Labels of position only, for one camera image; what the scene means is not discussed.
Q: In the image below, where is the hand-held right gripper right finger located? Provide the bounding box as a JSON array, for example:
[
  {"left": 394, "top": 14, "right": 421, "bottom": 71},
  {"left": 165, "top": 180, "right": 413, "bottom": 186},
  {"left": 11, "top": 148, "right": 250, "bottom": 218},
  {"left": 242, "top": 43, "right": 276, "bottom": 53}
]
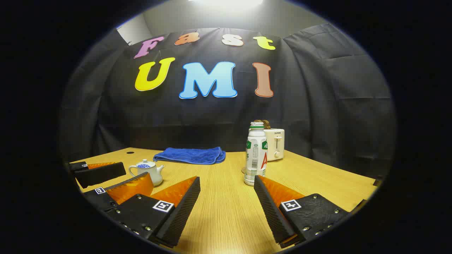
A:
[{"left": 254, "top": 175, "right": 350, "bottom": 248}]

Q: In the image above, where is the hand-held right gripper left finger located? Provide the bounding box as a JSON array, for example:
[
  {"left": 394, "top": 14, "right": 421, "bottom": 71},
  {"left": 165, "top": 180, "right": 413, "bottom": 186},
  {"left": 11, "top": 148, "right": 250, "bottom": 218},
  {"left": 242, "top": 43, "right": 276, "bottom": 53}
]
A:
[{"left": 106, "top": 176, "right": 201, "bottom": 248}]

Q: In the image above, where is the white teacup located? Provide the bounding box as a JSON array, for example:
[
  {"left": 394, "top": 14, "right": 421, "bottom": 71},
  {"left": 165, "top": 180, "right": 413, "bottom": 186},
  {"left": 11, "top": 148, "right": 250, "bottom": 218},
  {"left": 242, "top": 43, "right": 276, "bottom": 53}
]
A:
[{"left": 129, "top": 159, "right": 165, "bottom": 187}]

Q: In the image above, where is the white plastic water bottle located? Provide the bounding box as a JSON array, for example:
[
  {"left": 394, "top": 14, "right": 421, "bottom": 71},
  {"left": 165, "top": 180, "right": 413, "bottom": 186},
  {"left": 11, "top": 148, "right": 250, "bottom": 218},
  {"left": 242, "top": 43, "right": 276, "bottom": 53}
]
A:
[{"left": 243, "top": 122, "right": 268, "bottom": 186}]

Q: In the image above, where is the blue towel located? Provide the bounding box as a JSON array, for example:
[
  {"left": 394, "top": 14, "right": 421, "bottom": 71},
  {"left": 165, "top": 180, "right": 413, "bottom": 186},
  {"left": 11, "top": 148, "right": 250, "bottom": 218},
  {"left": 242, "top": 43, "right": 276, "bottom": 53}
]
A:
[{"left": 153, "top": 147, "right": 226, "bottom": 165}]

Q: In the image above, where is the white toaster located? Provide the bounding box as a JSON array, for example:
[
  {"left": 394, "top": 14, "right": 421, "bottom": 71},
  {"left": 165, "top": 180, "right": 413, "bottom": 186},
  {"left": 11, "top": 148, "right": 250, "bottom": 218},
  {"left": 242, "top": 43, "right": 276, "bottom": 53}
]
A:
[{"left": 249, "top": 128, "right": 285, "bottom": 162}]

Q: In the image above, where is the black backdrop cloth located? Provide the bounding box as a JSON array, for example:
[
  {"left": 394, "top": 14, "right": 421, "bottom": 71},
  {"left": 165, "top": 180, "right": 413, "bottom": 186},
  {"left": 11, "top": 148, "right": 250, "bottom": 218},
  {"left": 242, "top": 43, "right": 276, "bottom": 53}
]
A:
[{"left": 60, "top": 24, "right": 396, "bottom": 177}]

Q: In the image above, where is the large ceiling light panel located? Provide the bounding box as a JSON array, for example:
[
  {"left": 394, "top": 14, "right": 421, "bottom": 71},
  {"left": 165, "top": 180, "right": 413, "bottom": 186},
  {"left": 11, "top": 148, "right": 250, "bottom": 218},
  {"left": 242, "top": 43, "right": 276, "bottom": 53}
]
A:
[{"left": 189, "top": 0, "right": 263, "bottom": 9}]

